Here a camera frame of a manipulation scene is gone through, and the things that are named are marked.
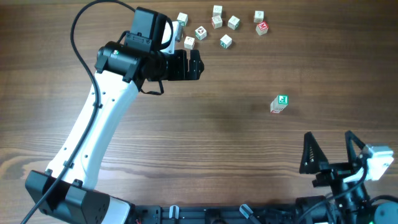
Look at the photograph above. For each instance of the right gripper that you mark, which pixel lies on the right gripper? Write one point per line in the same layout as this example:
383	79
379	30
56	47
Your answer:
334	170

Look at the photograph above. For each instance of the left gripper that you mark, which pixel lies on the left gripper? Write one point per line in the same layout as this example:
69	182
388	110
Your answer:
180	73

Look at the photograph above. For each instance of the blue X wooden block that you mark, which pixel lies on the blue X wooden block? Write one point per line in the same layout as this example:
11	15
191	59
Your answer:
276	106

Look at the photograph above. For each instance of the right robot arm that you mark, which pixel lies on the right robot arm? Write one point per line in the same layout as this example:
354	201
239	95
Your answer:
349	201

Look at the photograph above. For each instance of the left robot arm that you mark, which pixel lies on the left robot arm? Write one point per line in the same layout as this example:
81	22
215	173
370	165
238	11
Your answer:
145	52

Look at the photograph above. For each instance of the plain block beside yellow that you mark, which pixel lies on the plain block beside yellow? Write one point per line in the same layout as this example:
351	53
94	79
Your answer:
189	43

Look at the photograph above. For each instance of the green picture wooden block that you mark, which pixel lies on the green picture wooden block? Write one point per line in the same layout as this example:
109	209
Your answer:
200	33

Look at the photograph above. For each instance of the green A wooden block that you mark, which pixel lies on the green A wooden block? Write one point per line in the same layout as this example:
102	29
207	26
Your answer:
226	41

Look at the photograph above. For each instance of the red-edged centre block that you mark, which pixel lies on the red-edged centre block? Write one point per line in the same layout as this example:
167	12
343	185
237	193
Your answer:
216	22

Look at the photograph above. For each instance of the green-edged upper left block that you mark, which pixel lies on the green-edged upper left block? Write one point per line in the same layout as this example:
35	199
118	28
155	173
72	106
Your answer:
182	19

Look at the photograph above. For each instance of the green-edged block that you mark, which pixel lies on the green-edged block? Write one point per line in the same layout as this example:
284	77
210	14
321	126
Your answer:
233	22
182	19

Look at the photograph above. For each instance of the green-edged centre right block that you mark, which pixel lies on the green-edged centre right block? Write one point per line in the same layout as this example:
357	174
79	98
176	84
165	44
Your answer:
233	22

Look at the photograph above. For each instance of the red M wooden block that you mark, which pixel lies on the red M wooden block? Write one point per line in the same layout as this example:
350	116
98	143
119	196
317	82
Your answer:
262	28

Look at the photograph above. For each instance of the plain block above M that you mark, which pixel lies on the plain block above M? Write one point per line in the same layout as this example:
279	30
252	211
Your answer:
258	16

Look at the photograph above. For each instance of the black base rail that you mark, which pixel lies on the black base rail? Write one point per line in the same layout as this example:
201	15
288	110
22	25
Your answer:
244	214

